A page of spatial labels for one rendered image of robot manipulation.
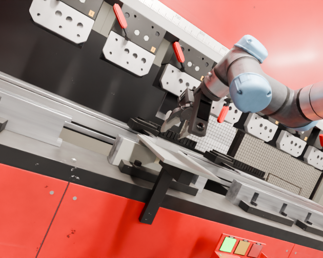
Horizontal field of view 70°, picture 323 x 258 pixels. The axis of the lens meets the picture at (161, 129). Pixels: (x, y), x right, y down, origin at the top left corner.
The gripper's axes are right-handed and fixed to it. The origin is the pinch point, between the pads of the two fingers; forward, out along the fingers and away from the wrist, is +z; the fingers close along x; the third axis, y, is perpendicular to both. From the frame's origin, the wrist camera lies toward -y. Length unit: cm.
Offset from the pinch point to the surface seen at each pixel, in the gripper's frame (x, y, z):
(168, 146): -0.3, -2.8, 2.5
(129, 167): 7.9, -8.3, 12.3
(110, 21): 19, 323, 130
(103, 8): 36, 330, 120
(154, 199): -0.5, -17.8, 10.4
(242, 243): -31.8, -25.7, 7.7
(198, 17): 6.0, 29.4, -25.6
